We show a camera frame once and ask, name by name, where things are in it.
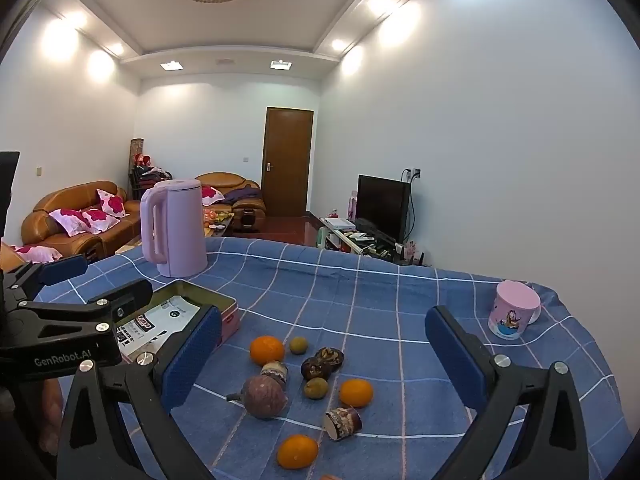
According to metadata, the coffee table with fruit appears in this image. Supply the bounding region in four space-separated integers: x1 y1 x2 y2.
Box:
202 210 236 238

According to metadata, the dark brown mangosteen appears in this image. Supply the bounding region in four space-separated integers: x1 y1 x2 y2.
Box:
300 356 326 381

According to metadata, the brown wooden door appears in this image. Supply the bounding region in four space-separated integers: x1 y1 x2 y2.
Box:
261 106 314 218

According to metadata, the pink metal tin box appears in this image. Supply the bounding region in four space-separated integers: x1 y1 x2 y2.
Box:
116 280 240 366

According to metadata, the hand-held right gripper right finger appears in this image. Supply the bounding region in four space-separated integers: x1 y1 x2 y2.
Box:
425 304 591 480

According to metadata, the black television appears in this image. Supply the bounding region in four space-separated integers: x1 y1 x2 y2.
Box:
356 174 412 244

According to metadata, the blue plaid cloth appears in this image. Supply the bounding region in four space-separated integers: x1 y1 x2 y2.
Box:
35 236 633 480

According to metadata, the purple blanket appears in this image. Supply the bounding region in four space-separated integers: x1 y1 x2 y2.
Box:
222 186 263 206

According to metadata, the dark brown cake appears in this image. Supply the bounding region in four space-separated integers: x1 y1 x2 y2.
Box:
315 346 345 372

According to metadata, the person's left hand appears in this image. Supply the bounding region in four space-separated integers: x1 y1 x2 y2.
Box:
41 379 65 441

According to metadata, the black television cable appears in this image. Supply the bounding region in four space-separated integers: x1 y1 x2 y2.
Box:
407 177 419 256

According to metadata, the pink electric kettle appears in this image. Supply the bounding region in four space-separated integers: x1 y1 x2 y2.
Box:
140 178 209 279

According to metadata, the brown leather armchair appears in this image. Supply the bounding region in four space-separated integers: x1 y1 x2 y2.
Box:
195 172 267 218

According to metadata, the dark chair with clothes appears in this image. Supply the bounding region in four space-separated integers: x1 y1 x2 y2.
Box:
130 165 173 201

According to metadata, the orange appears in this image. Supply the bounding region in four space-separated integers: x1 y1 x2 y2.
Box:
276 434 320 470
249 335 287 367
339 378 375 408

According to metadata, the low television stand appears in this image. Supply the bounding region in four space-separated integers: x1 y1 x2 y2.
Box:
320 215 426 267

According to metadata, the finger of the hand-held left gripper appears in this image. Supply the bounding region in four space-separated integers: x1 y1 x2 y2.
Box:
20 279 154 340
5 254 90 302

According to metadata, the brown leather sofa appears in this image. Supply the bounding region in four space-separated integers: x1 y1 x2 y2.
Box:
21 180 143 261

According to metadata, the pink cartoon mug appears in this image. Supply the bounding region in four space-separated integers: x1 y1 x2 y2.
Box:
488 280 542 341

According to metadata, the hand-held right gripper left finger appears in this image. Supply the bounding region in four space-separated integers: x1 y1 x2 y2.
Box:
55 304 223 480

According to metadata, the large purple round fruit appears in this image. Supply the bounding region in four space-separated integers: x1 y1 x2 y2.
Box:
226 375 288 420

